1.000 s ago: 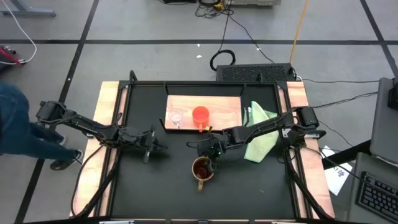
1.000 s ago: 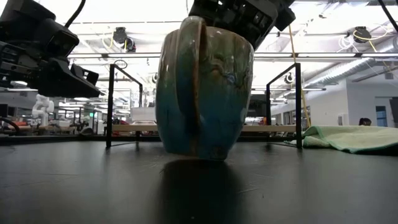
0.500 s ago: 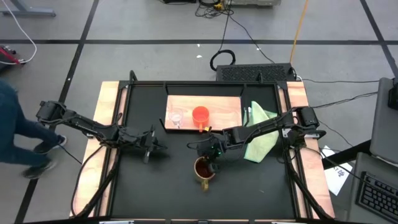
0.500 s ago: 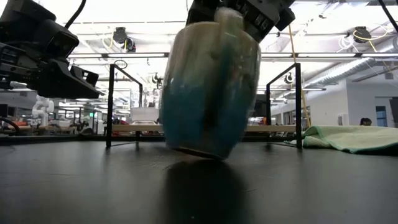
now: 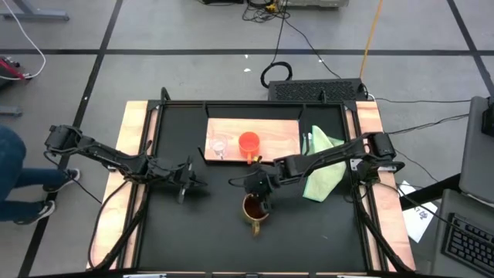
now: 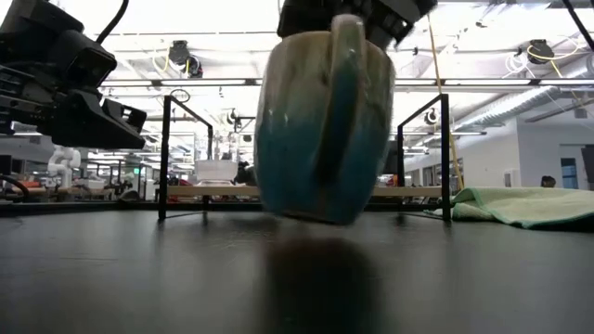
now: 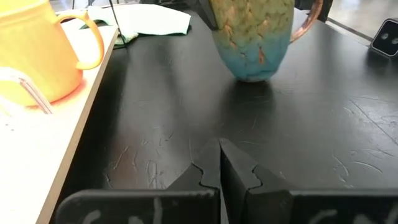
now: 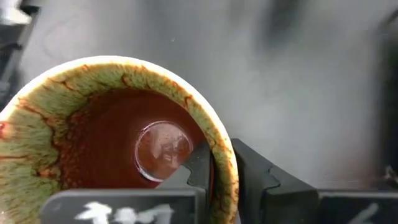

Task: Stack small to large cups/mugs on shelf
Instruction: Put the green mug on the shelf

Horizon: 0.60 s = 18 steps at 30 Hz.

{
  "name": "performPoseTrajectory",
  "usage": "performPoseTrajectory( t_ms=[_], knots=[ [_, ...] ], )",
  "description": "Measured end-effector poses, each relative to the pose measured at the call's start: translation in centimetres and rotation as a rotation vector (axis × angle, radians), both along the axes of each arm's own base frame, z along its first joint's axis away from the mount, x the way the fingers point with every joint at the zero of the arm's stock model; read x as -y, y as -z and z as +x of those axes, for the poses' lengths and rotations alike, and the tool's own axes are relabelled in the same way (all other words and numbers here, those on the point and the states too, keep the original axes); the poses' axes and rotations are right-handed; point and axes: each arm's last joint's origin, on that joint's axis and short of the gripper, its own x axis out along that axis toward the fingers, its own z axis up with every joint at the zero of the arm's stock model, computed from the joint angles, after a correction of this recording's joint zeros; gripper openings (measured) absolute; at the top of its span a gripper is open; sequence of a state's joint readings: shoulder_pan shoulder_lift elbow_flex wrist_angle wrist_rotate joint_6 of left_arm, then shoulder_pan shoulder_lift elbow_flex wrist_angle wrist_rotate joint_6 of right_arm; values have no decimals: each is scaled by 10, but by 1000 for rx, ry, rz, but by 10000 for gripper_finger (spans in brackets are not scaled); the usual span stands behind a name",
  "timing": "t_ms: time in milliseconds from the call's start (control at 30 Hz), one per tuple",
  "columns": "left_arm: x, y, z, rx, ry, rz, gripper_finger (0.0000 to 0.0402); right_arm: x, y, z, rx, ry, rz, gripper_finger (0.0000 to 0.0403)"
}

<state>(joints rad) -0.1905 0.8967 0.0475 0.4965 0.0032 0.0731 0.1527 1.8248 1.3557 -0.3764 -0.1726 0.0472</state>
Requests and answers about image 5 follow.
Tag coiled black cable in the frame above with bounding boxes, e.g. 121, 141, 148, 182
259, 61, 293, 90

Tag wooden shelf board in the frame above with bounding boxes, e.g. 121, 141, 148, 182
203, 117, 302, 163

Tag black sleeved cable bundle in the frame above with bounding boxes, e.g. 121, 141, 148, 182
87, 181, 150, 270
352, 185, 417, 273

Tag black metal shelf frame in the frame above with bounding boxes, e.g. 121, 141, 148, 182
197, 102, 310, 167

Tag grey table foot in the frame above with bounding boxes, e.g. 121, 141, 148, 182
0, 0, 71, 22

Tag yellow cable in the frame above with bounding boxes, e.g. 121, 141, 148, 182
358, 0, 384, 80

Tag red device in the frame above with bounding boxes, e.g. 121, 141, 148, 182
0, 56, 26, 83

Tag black metal bar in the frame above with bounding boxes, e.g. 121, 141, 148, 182
398, 180, 462, 212

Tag white cable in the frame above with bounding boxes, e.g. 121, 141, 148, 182
0, 0, 47, 82

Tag tangled black cables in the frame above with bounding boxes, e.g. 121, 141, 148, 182
240, 0, 291, 23

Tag orange plastic mug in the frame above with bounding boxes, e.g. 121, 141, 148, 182
237, 131, 264, 165

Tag white paper sheet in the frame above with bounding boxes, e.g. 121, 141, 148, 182
396, 180, 439, 244

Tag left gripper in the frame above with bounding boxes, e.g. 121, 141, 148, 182
154, 155, 209, 205

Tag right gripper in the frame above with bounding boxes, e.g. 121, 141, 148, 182
245, 169, 280, 215

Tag black keyboard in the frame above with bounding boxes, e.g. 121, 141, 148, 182
440, 212, 494, 276

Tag light green cloth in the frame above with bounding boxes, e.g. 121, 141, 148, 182
301, 124, 347, 203

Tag person's shoe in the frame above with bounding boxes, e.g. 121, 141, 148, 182
12, 199, 56, 226
42, 168, 82, 194

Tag black aluminium table frame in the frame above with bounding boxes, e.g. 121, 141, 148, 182
115, 86, 387, 273

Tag clear glass mug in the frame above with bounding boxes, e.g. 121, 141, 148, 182
208, 133, 229, 161

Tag long black floor cable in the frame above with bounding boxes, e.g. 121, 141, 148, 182
283, 18, 343, 80

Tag person's leg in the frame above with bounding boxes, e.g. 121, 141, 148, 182
0, 124, 59, 192
0, 192, 28, 224

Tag brown green ceramic mug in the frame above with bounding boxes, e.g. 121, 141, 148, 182
242, 192, 272, 238

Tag grey desk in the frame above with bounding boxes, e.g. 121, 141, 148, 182
431, 188, 494, 278

